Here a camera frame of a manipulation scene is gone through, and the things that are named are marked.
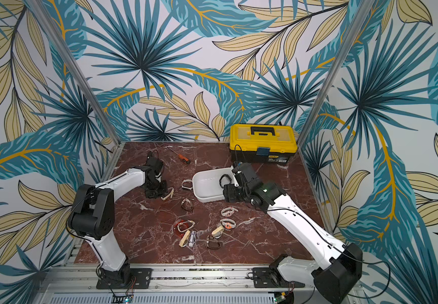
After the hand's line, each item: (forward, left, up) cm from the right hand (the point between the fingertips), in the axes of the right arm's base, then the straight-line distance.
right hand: (230, 190), depth 77 cm
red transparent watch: (-9, +24, -17) cm, 31 cm away
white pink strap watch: (-1, 0, -17) cm, 17 cm away
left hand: (+7, +32, -16) cm, 36 cm away
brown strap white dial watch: (-15, +8, -19) cm, 26 cm away
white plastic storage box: (+16, +10, -20) cm, 27 cm away
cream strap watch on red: (-6, +19, -16) cm, 25 cm away
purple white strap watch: (-13, +16, -17) cm, 27 cm away
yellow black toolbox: (+30, -19, -3) cm, 35 cm away
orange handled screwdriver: (+31, +23, -16) cm, 42 cm away
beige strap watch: (+9, +28, -16) cm, 34 cm away
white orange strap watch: (-7, +1, -18) cm, 19 cm away
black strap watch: (+19, 0, -16) cm, 24 cm away
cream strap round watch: (-11, +6, -15) cm, 20 cm away
